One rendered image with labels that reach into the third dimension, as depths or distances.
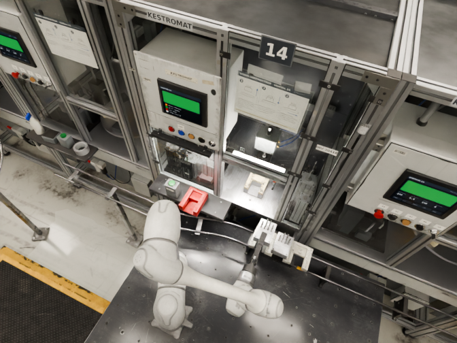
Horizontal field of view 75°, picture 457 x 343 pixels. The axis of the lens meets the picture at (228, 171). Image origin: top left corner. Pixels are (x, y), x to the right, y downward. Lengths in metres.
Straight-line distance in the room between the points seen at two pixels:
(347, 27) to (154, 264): 1.14
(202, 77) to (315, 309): 1.47
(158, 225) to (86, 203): 2.08
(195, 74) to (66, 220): 2.24
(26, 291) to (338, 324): 2.35
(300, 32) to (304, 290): 1.47
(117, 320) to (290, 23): 1.75
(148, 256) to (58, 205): 2.27
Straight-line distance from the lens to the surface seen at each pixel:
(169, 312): 1.67
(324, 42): 1.22
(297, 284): 2.04
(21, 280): 3.09
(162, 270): 1.16
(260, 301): 1.44
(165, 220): 1.21
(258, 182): 1.98
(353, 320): 2.10
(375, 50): 1.25
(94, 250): 2.96
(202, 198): 1.88
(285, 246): 1.83
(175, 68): 1.36
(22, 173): 3.73
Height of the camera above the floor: 2.58
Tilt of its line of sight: 53 degrees down
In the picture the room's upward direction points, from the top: 5 degrees clockwise
